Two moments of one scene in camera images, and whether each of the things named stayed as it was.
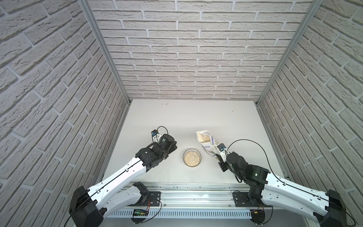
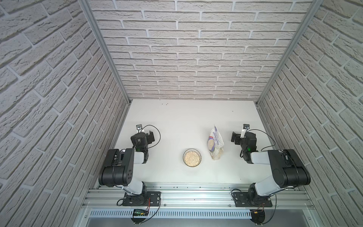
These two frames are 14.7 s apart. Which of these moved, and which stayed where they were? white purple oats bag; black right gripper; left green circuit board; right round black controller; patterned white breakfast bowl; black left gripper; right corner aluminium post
Moved: white purple oats bag; black left gripper; black right gripper
Stayed: right round black controller; right corner aluminium post; patterned white breakfast bowl; left green circuit board
